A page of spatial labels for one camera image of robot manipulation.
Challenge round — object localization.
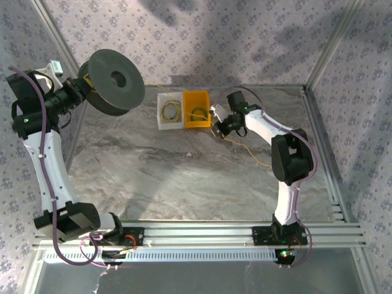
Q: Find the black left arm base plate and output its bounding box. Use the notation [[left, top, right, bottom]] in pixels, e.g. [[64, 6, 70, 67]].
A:
[[88, 225, 145, 248]]

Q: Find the thin yellow cable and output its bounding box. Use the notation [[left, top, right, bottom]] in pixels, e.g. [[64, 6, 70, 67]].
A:
[[82, 73, 273, 168]]

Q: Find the aluminium table side rail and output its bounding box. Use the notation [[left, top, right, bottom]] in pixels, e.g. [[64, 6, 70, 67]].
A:
[[301, 85, 361, 226], [59, 100, 89, 200]]

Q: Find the green and yellow cable coil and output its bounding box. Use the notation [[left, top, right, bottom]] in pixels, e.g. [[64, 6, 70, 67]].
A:
[[188, 105, 211, 122]]

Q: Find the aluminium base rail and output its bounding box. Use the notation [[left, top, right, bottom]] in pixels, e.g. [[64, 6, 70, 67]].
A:
[[32, 219, 367, 249]]

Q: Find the white plastic bin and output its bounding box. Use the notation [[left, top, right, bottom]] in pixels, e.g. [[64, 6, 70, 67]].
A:
[[156, 91, 186, 132]]

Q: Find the white slotted cable duct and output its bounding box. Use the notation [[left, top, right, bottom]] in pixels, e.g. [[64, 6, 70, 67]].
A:
[[44, 247, 278, 265]]

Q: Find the yellow plastic bin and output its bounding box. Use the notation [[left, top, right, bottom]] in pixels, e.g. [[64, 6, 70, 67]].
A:
[[183, 89, 213, 130]]

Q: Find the aluminium frame post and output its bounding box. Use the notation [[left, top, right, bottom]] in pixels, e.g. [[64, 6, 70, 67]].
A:
[[304, 0, 360, 90], [30, 0, 83, 74]]

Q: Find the yellow and blue cable coil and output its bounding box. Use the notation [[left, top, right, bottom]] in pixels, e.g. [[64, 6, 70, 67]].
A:
[[161, 100, 183, 123]]

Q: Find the black cable spool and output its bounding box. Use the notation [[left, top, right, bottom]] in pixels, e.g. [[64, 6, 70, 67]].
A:
[[77, 48, 146, 116]]

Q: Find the black controller board with LEDs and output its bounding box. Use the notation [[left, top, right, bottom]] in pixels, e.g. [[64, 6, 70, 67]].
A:
[[276, 248, 297, 266]]

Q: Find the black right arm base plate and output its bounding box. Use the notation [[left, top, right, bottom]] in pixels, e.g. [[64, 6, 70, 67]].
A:
[[252, 225, 309, 247]]

